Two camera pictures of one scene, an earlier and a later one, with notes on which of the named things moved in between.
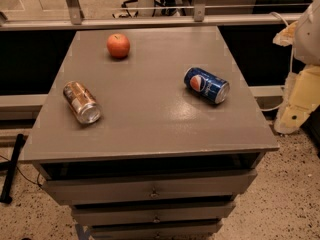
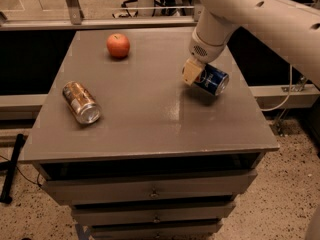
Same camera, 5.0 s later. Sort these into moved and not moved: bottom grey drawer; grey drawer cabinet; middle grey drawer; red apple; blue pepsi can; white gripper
Moved: blue pepsi can; white gripper
Not moved: middle grey drawer; bottom grey drawer; grey drawer cabinet; red apple
